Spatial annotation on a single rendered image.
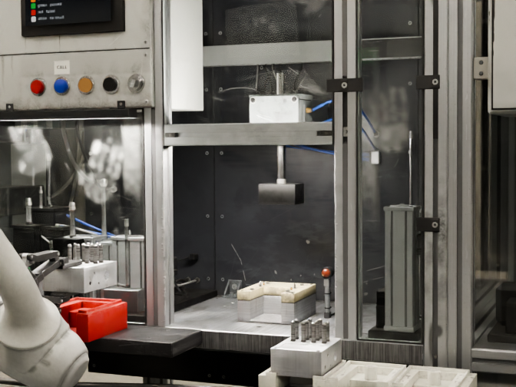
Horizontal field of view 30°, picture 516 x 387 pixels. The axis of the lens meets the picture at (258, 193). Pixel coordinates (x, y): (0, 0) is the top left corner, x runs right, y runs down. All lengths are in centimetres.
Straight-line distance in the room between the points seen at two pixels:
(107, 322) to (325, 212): 65
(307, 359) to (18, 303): 54
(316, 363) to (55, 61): 88
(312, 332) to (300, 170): 66
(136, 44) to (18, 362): 79
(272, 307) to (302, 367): 44
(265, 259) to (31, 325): 101
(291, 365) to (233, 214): 77
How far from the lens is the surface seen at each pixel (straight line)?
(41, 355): 153
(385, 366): 182
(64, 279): 191
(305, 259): 237
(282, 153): 213
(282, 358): 174
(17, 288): 146
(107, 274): 197
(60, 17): 211
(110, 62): 207
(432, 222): 183
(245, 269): 242
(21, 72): 219
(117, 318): 201
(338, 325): 191
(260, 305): 214
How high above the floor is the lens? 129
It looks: 3 degrees down
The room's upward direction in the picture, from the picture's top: straight up
